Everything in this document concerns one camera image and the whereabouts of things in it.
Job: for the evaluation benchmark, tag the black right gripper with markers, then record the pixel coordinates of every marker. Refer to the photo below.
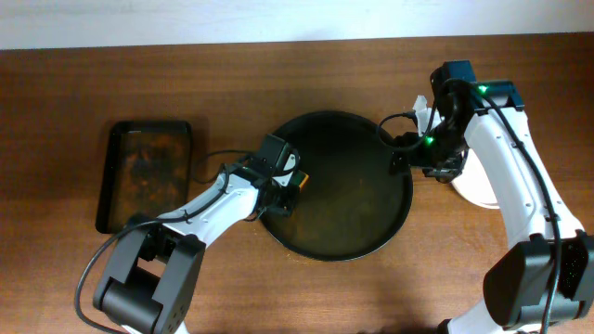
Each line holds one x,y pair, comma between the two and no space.
442,172

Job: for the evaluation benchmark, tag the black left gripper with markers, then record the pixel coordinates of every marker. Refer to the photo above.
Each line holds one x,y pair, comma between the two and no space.
280,204

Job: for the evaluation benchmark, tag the pale grey plate bottom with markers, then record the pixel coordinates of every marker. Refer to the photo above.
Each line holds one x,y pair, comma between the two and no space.
473,184

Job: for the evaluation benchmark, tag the black round tray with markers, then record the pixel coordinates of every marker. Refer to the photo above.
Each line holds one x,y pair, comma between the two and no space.
357,195

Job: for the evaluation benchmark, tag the orange green sponge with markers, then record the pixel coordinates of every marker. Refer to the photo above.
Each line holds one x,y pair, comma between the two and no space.
301,179

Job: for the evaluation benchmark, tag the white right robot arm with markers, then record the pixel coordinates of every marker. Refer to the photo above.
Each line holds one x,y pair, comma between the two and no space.
546,277

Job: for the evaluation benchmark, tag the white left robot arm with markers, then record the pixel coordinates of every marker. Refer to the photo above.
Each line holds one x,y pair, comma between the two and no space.
150,278

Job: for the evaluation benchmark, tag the black rectangular tray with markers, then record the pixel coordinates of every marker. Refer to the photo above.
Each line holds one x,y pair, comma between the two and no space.
146,171

